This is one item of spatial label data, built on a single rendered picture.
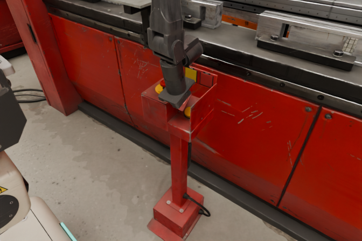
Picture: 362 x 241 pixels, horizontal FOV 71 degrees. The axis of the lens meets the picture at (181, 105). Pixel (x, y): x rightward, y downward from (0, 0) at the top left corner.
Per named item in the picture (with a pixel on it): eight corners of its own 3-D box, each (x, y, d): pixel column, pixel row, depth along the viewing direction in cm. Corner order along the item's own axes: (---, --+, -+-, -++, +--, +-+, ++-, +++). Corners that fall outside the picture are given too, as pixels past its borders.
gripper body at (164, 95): (195, 84, 74) (193, 65, 69) (176, 108, 69) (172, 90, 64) (178, 78, 77) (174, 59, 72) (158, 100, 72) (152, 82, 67)
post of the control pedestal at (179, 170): (172, 202, 124) (168, 120, 91) (178, 194, 128) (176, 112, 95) (180, 208, 122) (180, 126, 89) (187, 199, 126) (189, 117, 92)
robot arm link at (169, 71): (154, 59, 64) (170, 67, 61) (172, 44, 66) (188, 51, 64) (159, 78, 69) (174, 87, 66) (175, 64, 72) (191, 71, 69)
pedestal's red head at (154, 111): (143, 120, 91) (138, 78, 80) (169, 98, 101) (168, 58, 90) (190, 143, 82) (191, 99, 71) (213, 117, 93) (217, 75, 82)
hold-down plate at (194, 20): (140, 15, 116) (139, 9, 115) (148, 12, 120) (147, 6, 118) (194, 30, 102) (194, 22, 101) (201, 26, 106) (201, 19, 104)
